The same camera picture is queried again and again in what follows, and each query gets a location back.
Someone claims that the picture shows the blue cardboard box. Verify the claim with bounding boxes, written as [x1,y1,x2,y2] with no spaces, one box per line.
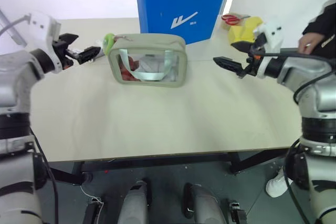
[134,0,229,46]

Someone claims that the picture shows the red handled scissors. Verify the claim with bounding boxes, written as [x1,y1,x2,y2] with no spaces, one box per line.
[221,13,252,27]

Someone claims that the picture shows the white cloth inside pouch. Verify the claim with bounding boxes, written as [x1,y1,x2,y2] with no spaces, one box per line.
[130,55,177,82]

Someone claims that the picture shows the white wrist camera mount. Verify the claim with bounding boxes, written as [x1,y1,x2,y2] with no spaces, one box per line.
[253,16,286,78]
[26,12,64,74]

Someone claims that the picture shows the black metal table frame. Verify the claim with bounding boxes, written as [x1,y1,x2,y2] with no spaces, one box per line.
[48,148,290,186]

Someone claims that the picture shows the white sneaker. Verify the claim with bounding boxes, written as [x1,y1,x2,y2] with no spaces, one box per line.
[265,167,294,198]

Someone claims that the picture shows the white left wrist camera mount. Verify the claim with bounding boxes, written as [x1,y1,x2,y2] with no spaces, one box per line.
[26,12,64,74]

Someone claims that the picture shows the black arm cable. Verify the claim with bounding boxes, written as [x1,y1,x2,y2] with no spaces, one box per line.
[28,126,59,224]
[249,49,336,104]

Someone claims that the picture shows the black robot foot block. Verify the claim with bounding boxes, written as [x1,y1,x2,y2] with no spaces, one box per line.
[227,199,248,224]
[82,197,106,224]

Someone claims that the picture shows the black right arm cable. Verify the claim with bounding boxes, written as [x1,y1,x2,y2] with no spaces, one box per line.
[249,49,336,104]

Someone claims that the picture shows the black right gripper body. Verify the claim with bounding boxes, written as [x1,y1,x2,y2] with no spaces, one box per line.
[237,33,266,78]

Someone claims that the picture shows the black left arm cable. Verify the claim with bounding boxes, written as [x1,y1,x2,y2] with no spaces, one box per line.
[28,126,59,224]

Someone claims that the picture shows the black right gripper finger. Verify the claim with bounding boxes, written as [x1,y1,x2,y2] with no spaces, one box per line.
[213,56,245,74]
[230,40,255,53]

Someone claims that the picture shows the beige transparent zippered pouch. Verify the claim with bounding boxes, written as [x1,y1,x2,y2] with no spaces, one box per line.
[108,33,188,89]

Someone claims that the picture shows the yellow crumpled bag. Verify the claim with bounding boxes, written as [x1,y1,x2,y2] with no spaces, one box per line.
[227,16,265,48]

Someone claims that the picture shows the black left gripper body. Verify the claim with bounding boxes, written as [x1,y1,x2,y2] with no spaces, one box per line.
[52,38,80,69]

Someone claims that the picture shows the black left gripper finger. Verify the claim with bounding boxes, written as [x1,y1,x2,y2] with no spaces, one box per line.
[78,47,102,65]
[59,33,79,50]

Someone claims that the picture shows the grey cable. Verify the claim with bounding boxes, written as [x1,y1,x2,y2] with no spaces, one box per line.
[0,15,30,36]

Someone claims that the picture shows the green round tag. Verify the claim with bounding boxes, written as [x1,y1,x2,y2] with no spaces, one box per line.
[102,33,117,56]

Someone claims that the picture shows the bystander black jacket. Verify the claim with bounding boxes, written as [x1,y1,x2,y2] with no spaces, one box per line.
[301,0,336,58]

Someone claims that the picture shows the grey rounded robot leg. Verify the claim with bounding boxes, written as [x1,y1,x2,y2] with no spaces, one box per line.
[117,179,153,224]
[182,182,227,224]

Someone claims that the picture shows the bystander bare hand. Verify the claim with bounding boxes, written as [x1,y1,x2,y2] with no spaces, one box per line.
[298,33,327,55]

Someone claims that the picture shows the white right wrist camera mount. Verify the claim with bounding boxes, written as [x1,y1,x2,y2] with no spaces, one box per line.
[253,16,286,78]

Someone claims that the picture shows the red item inside pouch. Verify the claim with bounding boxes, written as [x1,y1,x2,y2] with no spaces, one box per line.
[119,55,140,82]

